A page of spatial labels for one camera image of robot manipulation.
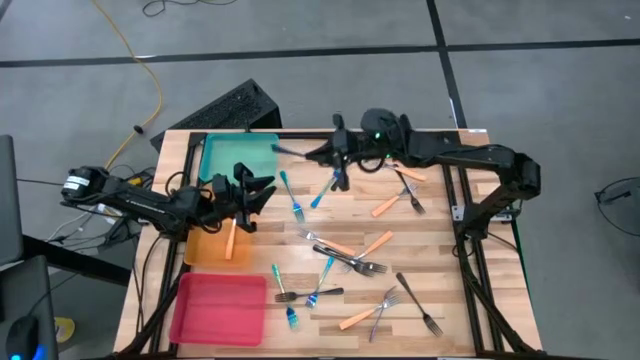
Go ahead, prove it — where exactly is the orange-handled silver fork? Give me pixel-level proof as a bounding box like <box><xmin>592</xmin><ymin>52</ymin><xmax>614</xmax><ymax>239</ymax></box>
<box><xmin>224</xmin><ymin>217</ymin><xmax>237</xmax><ymax>261</ymax></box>
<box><xmin>298</xmin><ymin>228</ymin><xmax>357</xmax><ymax>256</ymax></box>
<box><xmin>338</xmin><ymin>292</ymin><xmax>403</xmax><ymax>332</ymax></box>
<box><xmin>384</xmin><ymin>162</ymin><xmax>428</xmax><ymax>182</ymax></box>
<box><xmin>370</xmin><ymin>182</ymin><xmax>420</xmax><ymax>219</ymax></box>
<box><xmin>340</xmin><ymin>230</ymin><xmax>395</xmax><ymax>274</ymax></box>

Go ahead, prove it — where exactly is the dark gray panel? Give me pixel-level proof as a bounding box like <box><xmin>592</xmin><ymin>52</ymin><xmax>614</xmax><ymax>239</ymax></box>
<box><xmin>0</xmin><ymin>133</ymin><xmax>25</xmax><ymax>267</ymax></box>

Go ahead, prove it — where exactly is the black floor cable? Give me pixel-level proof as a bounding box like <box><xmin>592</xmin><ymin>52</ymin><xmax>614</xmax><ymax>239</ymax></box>
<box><xmin>141</xmin><ymin>0</ymin><xmax>239</xmax><ymax>18</ymax></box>

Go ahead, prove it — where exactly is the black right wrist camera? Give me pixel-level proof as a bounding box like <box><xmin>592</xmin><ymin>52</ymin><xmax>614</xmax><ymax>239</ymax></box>
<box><xmin>345</xmin><ymin>130</ymin><xmax>369</xmax><ymax>157</ymax></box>

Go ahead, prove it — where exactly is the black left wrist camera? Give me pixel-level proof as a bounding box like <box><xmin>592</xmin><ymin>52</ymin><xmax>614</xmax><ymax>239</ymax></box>
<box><xmin>211</xmin><ymin>172</ymin><xmax>232</xmax><ymax>199</ymax></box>

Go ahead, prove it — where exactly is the black metal fork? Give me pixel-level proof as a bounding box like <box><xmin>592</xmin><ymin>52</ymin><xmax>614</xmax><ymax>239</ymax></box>
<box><xmin>394</xmin><ymin>168</ymin><xmax>428</xmax><ymax>216</ymax></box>
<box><xmin>319</xmin><ymin>248</ymin><xmax>389</xmax><ymax>275</ymax></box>
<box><xmin>312</xmin><ymin>244</ymin><xmax>377</xmax><ymax>278</ymax></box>
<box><xmin>273</xmin><ymin>286</ymin><xmax>346</xmax><ymax>304</ymax></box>
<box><xmin>395</xmin><ymin>271</ymin><xmax>445</xmax><ymax>338</ymax></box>

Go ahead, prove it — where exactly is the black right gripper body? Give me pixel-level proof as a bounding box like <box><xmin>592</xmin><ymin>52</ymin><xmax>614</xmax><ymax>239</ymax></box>
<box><xmin>332</xmin><ymin>113</ymin><xmax>370</xmax><ymax>192</ymax></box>

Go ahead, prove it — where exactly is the black cable loop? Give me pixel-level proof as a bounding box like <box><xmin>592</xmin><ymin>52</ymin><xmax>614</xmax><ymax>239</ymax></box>
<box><xmin>593</xmin><ymin>175</ymin><xmax>640</xmax><ymax>246</ymax></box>

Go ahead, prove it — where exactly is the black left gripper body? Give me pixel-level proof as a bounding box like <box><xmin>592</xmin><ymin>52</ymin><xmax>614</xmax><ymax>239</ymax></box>
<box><xmin>209</xmin><ymin>162</ymin><xmax>258</xmax><ymax>234</ymax></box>

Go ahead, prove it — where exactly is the black floor bar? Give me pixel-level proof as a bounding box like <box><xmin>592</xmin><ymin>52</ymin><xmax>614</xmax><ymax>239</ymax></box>
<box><xmin>20</xmin><ymin>233</ymin><xmax>132</xmax><ymax>287</ymax></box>

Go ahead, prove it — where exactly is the red plastic tray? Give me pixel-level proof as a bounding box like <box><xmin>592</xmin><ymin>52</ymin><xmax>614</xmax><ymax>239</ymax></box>
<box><xmin>168</xmin><ymin>272</ymin><xmax>269</xmax><ymax>347</ymax></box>

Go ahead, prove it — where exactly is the black computer mouse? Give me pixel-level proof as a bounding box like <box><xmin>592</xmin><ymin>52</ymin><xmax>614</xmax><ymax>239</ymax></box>
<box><xmin>4</xmin><ymin>313</ymin><xmax>49</xmax><ymax>360</ymax></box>

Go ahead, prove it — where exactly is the teal plastic tray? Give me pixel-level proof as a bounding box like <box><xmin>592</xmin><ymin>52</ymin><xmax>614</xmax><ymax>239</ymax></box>
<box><xmin>198</xmin><ymin>132</ymin><xmax>280</xmax><ymax>189</ymax></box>

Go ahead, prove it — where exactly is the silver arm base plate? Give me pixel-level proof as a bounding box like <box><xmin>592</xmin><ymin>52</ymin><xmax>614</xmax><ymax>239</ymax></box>
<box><xmin>451</xmin><ymin>203</ymin><xmax>517</xmax><ymax>223</ymax></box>

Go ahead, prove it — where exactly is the orange plastic tray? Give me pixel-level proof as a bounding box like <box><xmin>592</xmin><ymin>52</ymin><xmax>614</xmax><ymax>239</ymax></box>
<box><xmin>182</xmin><ymin>186</ymin><xmax>255</xmax><ymax>268</ymax></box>

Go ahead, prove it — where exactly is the yellow power cable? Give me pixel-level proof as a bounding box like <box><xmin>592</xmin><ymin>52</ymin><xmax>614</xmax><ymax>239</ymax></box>
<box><xmin>89</xmin><ymin>0</ymin><xmax>165</xmax><ymax>171</ymax></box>

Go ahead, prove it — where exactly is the black perforated case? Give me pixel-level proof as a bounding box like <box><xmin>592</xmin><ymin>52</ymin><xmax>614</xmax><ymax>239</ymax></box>
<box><xmin>149</xmin><ymin>78</ymin><xmax>283</xmax><ymax>153</ymax></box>

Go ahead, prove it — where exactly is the yellow tape roll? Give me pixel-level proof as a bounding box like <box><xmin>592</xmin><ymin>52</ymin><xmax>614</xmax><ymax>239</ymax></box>
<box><xmin>53</xmin><ymin>316</ymin><xmax>77</xmax><ymax>345</ymax></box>

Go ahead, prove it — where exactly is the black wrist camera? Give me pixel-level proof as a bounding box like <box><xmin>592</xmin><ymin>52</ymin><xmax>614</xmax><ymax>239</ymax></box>
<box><xmin>211</xmin><ymin>172</ymin><xmax>232</xmax><ymax>199</ymax></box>
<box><xmin>345</xmin><ymin>130</ymin><xmax>369</xmax><ymax>157</ymax></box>

